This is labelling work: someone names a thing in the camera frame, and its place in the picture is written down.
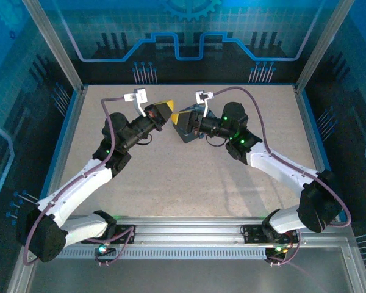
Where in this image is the slotted grey cable duct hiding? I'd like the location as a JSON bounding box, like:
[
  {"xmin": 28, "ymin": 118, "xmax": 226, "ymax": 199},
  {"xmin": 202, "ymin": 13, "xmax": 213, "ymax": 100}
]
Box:
[{"xmin": 56, "ymin": 246, "xmax": 274, "ymax": 261}]

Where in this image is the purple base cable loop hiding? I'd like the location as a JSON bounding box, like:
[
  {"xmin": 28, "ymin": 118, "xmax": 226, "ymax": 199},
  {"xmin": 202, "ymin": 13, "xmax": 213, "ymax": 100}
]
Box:
[
  {"xmin": 265, "ymin": 228, "xmax": 302, "ymax": 269},
  {"xmin": 93, "ymin": 227, "xmax": 137, "ymax": 267}
]

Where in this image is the grey metal front plate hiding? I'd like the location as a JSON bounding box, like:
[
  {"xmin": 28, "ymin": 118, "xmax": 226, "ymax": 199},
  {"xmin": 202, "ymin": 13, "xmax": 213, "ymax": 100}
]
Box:
[{"xmin": 26, "ymin": 259, "xmax": 362, "ymax": 293}]

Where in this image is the blue printed box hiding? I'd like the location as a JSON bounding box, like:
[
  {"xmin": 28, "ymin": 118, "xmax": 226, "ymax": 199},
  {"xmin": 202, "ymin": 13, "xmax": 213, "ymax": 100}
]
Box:
[{"xmin": 172, "ymin": 103, "xmax": 222, "ymax": 144}]

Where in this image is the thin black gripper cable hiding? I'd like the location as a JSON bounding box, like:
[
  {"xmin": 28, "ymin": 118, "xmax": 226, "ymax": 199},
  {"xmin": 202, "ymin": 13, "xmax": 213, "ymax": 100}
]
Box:
[
  {"xmin": 133, "ymin": 133, "xmax": 154, "ymax": 147},
  {"xmin": 204, "ymin": 136, "xmax": 229, "ymax": 148}
]

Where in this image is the aluminium frame post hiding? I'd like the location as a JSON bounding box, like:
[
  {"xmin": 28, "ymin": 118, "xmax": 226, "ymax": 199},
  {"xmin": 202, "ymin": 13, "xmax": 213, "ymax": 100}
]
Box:
[
  {"xmin": 21, "ymin": 0, "xmax": 88, "ymax": 92},
  {"xmin": 295, "ymin": 0, "xmax": 356, "ymax": 92}
]

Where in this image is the aluminium table side rail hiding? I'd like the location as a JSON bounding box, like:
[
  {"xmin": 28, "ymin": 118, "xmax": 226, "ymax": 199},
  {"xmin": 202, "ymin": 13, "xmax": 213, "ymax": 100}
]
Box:
[
  {"xmin": 5, "ymin": 85, "xmax": 89, "ymax": 293},
  {"xmin": 293, "ymin": 84, "xmax": 366, "ymax": 293}
]

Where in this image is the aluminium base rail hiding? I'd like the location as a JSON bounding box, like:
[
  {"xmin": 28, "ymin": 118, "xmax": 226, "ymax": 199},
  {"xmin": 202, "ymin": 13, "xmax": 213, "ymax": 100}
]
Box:
[{"xmin": 79, "ymin": 215, "xmax": 293, "ymax": 245}]

